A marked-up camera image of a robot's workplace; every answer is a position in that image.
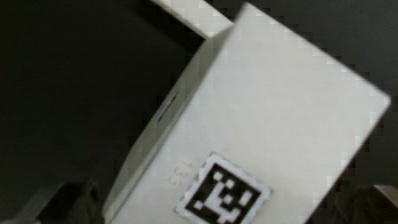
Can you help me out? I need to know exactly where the white cabinet body box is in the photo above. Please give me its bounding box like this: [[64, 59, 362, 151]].
[[151, 0, 232, 39]]

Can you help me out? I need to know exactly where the white cabinet top block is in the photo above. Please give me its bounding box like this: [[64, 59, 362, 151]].
[[103, 5, 391, 224]]

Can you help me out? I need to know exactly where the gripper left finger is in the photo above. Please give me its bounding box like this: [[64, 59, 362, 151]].
[[7, 178, 106, 224]]

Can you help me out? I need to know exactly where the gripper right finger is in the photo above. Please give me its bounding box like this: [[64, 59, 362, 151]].
[[312, 181, 398, 224]]

